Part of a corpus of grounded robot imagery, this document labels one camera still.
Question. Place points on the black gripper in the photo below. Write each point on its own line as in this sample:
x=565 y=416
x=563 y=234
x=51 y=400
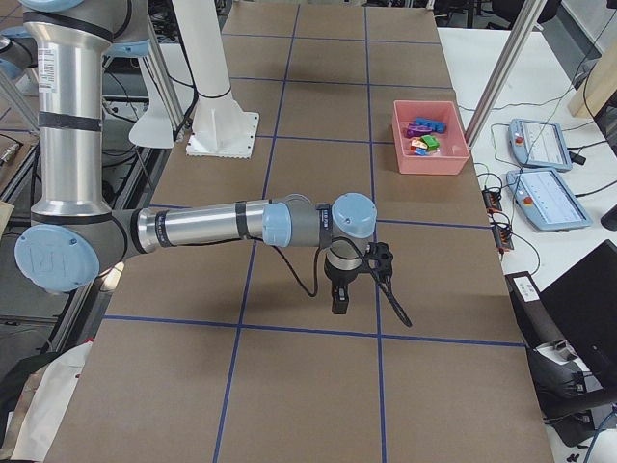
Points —
x=337 y=278

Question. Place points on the orange sloped block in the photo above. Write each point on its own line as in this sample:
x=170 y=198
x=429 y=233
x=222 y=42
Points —
x=416 y=143

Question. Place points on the green two-stud block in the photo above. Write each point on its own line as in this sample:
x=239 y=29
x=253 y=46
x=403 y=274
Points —
x=431 y=142

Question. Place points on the purple sloped block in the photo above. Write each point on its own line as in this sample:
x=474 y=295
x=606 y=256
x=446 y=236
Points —
x=417 y=130

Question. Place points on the long blue four-stud block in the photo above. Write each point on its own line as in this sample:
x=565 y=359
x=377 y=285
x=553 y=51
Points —
x=435 y=126

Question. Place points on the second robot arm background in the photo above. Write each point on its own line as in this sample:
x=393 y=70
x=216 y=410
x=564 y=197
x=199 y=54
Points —
x=19 y=54

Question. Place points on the pink plastic box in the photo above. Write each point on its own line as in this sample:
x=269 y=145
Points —
x=449 y=158

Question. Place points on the black usb hub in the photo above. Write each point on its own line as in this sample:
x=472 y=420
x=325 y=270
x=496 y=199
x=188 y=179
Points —
x=502 y=237
x=492 y=201

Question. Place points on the near teach pendant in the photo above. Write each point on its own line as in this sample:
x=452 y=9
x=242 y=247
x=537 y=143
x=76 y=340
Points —
x=546 y=200

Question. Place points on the teach pendant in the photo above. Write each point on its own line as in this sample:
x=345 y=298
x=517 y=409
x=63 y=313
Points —
x=546 y=200
x=536 y=144

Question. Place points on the far teach pendant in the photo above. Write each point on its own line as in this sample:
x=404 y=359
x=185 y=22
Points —
x=536 y=144

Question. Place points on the white plastic bag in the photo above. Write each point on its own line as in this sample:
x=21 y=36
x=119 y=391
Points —
x=42 y=405

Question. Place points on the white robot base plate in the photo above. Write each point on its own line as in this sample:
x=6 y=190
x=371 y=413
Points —
x=220 y=126

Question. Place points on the aluminium frame rack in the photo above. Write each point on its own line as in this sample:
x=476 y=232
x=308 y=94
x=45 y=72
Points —
x=53 y=329

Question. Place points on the aluminium frame post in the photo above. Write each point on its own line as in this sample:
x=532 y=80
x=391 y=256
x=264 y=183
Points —
x=528 y=17

